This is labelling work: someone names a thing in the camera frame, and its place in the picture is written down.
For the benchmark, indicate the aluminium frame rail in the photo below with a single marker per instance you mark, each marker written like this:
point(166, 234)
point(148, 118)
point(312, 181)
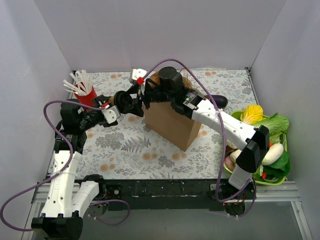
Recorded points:
point(285, 192)

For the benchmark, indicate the white toy radish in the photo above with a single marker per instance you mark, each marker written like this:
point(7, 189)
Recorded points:
point(274, 153)

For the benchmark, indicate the purple toy eggplant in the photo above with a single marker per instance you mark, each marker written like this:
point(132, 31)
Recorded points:
point(220, 100)

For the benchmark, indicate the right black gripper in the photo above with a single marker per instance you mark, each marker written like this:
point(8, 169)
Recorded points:
point(147, 91)

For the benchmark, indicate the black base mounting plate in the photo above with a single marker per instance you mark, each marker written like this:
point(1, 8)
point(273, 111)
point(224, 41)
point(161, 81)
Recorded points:
point(162, 194)

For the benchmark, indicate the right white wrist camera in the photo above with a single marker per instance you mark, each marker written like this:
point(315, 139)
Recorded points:
point(137, 76)

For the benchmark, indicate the green plastic basket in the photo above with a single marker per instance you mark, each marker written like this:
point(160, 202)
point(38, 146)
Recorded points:
point(260, 176)

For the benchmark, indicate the dark green toy leafy vegetable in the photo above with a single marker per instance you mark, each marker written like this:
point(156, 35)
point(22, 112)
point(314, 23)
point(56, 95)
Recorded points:
point(280, 168)

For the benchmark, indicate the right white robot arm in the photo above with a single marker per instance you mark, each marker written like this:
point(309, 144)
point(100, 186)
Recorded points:
point(253, 142)

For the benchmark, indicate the small white toy cabbage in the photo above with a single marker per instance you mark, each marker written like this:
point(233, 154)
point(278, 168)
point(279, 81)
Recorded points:
point(234, 155)

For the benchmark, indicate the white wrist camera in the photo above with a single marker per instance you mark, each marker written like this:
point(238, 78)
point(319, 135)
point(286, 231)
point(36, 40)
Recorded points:
point(137, 76)
point(110, 113)

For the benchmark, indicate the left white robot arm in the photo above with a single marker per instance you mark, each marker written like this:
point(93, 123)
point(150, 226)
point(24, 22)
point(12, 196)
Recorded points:
point(62, 215)

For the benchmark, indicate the brown paper bag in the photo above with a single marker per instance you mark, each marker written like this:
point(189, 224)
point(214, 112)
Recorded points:
point(172, 120)

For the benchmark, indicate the green toy napa cabbage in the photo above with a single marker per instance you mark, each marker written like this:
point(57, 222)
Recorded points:
point(276, 124)

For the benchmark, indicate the black coffee cup lid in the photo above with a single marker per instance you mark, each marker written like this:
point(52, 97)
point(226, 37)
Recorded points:
point(122, 100)

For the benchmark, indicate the yellow toy napa cabbage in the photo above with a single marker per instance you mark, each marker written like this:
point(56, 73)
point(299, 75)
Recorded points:
point(252, 114)

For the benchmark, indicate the red plastic cup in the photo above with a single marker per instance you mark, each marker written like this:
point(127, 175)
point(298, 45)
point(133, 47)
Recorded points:
point(87, 99)

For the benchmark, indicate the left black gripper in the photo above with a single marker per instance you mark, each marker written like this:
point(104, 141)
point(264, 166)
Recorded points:
point(101, 119)

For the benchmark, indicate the purple toy onion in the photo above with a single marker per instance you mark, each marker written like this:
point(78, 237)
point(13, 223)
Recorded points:
point(229, 163)

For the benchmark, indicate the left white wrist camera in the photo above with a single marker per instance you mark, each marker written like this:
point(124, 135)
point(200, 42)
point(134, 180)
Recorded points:
point(110, 113)

